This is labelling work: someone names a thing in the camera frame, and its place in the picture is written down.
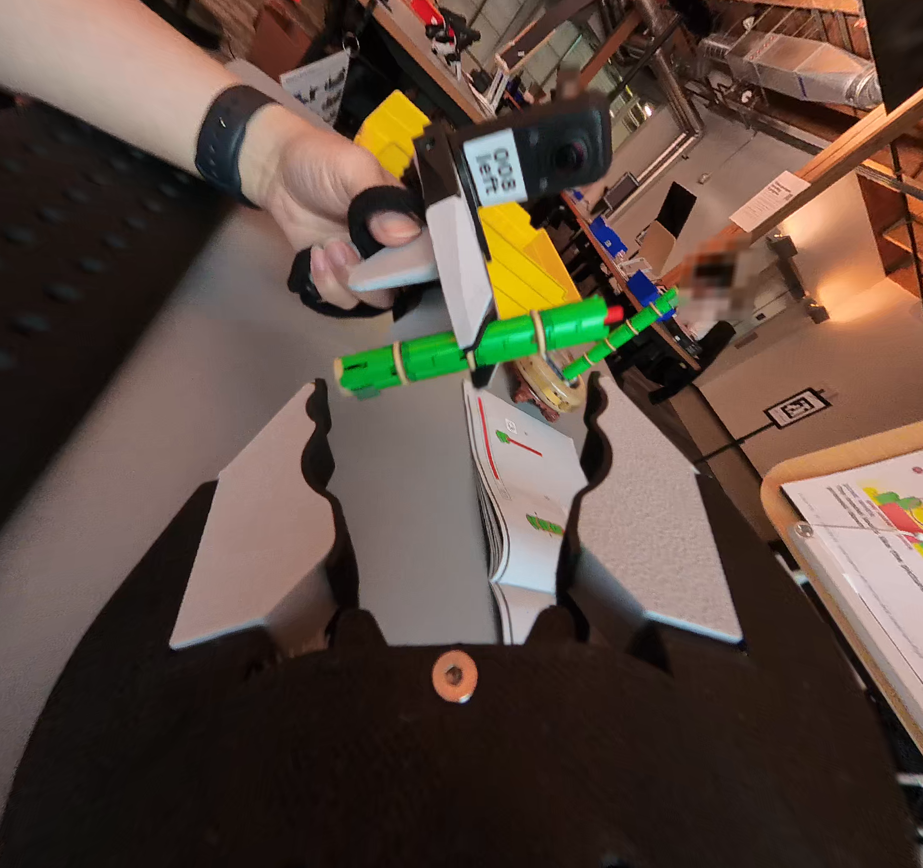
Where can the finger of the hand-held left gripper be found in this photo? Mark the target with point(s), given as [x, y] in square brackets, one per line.
[461, 269]

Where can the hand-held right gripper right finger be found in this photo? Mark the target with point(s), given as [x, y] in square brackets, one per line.
[649, 522]

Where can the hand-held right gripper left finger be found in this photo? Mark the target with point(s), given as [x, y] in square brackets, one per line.
[252, 522]

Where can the thick green brick bamboo stalk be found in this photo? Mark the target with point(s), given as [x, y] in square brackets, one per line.
[562, 324]

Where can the tan round brick pot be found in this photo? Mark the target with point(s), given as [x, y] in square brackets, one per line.
[555, 388]

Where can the person's left forearm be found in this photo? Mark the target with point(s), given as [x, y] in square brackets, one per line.
[108, 53]

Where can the grey desk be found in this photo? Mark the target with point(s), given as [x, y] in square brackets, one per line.
[238, 378]

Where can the person's left hand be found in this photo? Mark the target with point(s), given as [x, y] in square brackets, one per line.
[310, 169]

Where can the yellow plastic bin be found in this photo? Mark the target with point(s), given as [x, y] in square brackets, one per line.
[526, 262]
[389, 125]

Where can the small blue plastic bin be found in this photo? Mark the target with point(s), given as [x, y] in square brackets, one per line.
[606, 233]

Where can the white instruction booklet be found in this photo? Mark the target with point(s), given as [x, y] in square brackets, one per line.
[526, 479]

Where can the open laptop on stand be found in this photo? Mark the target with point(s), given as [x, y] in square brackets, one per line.
[678, 208]

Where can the large blue plastic bin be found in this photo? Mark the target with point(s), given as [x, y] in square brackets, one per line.
[645, 291]

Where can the long grey wooden table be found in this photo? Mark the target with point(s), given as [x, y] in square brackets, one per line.
[418, 46]

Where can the thin green brick bamboo stalk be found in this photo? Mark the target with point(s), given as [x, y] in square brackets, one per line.
[634, 326]

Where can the black office chair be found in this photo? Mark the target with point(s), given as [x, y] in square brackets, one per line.
[710, 349]

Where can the black white marker tag sign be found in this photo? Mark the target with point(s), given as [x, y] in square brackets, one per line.
[797, 409]

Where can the black foam microphone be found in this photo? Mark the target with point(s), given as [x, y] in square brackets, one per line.
[689, 3]

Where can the long wooden table with bins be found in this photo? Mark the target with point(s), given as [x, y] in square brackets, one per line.
[649, 320]

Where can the wooden instruction board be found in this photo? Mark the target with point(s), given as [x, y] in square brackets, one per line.
[865, 522]

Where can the printed leaflet sign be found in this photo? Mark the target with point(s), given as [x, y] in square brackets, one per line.
[317, 89]

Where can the black wrist watch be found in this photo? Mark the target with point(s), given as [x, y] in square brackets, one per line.
[227, 132]

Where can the brown cardboard box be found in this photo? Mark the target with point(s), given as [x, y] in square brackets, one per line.
[278, 42]

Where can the black perforated panel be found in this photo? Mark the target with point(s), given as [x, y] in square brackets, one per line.
[86, 269]

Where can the black overhead panel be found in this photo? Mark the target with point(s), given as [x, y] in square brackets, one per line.
[894, 17]

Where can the white wall paper notice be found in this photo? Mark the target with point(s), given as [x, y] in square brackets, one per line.
[770, 201]

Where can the silver air duct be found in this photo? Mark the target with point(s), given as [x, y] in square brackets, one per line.
[793, 68]

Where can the grey wall light fixture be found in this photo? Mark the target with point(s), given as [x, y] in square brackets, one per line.
[793, 269]

